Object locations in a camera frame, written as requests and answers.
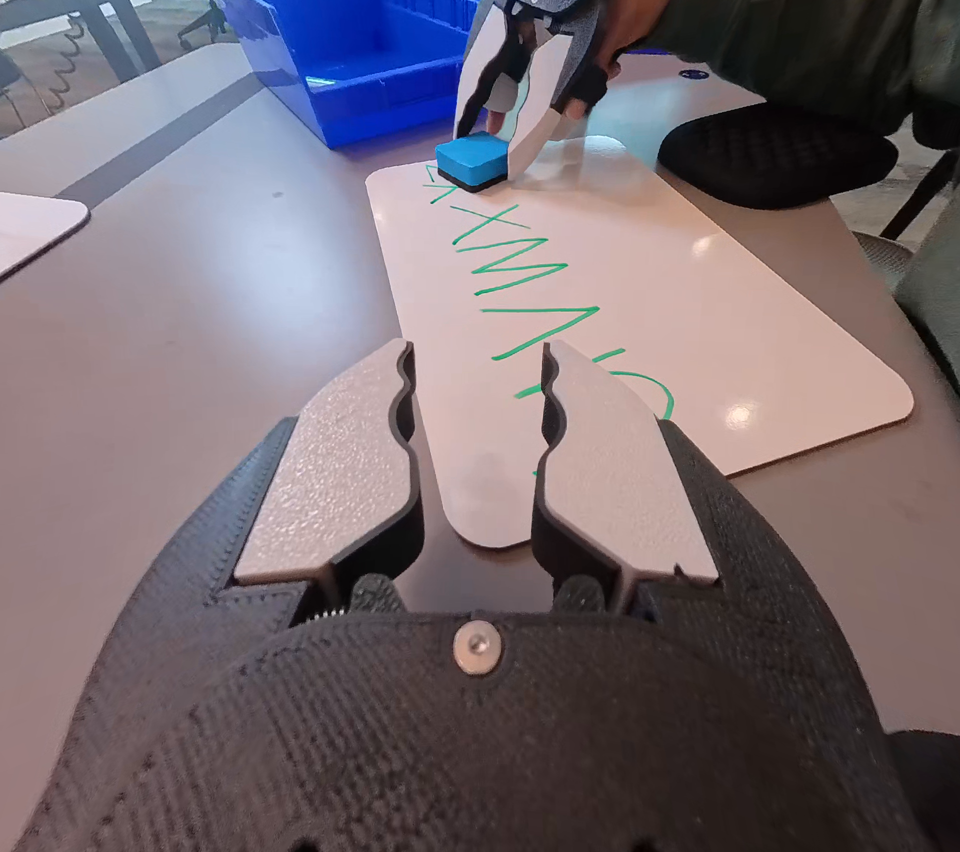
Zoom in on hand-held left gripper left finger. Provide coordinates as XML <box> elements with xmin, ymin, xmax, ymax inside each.
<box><xmin>234</xmin><ymin>339</ymin><xmax>425</xmax><ymax>586</ymax></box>

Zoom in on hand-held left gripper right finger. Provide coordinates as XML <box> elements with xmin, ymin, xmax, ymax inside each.
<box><xmin>532</xmin><ymin>339</ymin><xmax>720</xmax><ymax>611</ymax></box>

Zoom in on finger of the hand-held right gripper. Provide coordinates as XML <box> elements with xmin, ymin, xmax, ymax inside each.
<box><xmin>507</xmin><ymin>33</ymin><xmax>579</xmax><ymax>180</ymax></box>
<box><xmin>452</xmin><ymin>3</ymin><xmax>528</xmax><ymax>140</ymax></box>

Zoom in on blue foam eraser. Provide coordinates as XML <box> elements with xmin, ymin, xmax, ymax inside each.
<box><xmin>434</xmin><ymin>131</ymin><xmax>513</xmax><ymax>195</ymax></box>

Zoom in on blue plastic bin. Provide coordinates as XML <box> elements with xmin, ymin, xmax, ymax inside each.
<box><xmin>198</xmin><ymin>0</ymin><xmax>497</xmax><ymax>151</ymax></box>

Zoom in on white whiteboard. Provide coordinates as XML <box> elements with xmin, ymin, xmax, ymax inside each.
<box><xmin>365</xmin><ymin>135</ymin><xmax>916</xmax><ymax>552</ymax></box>

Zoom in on black tape strip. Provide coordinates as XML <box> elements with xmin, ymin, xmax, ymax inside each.
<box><xmin>56</xmin><ymin>72</ymin><xmax>265</xmax><ymax>208</ymax></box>

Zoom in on grey mesh office chair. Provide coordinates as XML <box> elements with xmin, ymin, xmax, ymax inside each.
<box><xmin>849</xmin><ymin>229</ymin><xmax>918</xmax><ymax>295</ymax></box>

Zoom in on person's green sweatshirt torso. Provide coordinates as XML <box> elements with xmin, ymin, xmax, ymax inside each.
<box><xmin>894</xmin><ymin>190</ymin><xmax>960</xmax><ymax>391</ymax></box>

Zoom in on black coiled cable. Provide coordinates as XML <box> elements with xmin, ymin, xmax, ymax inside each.
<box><xmin>45</xmin><ymin>14</ymin><xmax>85</xmax><ymax>97</ymax></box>

